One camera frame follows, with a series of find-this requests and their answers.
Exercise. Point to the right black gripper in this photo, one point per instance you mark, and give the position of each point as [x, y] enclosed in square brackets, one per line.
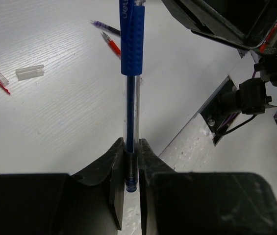
[241, 24]

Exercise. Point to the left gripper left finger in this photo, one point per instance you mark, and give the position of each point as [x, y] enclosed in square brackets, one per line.
[89, 202]

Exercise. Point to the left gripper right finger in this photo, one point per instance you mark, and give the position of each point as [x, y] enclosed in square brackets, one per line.
[208, 203]

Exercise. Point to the blue pen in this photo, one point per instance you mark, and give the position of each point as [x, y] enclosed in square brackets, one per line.
[132, 22]

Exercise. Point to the clear pen cap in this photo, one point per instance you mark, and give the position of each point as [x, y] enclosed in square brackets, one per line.
[30, 72]

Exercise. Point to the red pen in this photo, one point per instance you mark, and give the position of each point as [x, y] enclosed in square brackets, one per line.
[111, 44]

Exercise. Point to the purple pen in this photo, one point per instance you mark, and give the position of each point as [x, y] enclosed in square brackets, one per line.
[106, 27]

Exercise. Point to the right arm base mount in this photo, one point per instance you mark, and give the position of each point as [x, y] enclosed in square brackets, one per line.
[228, 101]

